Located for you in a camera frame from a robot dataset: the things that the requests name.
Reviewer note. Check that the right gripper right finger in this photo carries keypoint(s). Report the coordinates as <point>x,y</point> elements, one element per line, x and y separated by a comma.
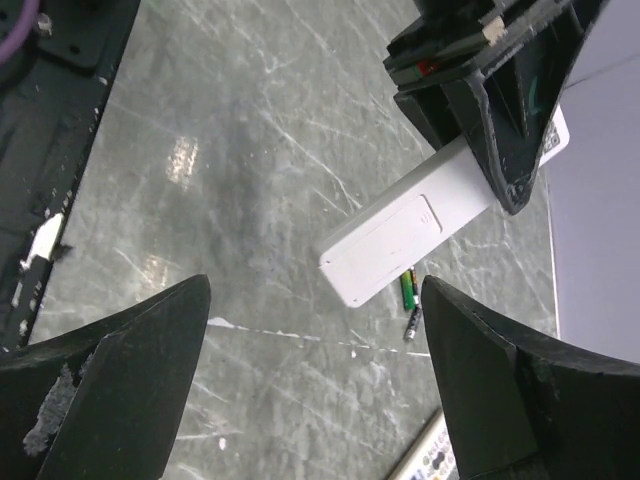
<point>520,404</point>

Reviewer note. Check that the plain white remote control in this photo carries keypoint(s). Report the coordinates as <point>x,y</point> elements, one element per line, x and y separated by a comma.
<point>378,243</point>

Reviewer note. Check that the green gold AAA battery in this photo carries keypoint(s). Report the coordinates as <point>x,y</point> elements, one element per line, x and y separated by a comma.
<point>410,297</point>

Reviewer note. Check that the white remote with buttons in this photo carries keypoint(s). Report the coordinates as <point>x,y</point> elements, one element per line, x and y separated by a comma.
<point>431,456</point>

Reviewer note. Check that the black base bar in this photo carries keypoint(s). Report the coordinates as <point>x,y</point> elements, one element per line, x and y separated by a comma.
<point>58,63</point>

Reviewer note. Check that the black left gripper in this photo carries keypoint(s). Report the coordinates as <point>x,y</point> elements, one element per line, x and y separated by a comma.
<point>492,71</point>

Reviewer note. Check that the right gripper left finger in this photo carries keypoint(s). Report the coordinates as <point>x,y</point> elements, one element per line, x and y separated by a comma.
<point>104,401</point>

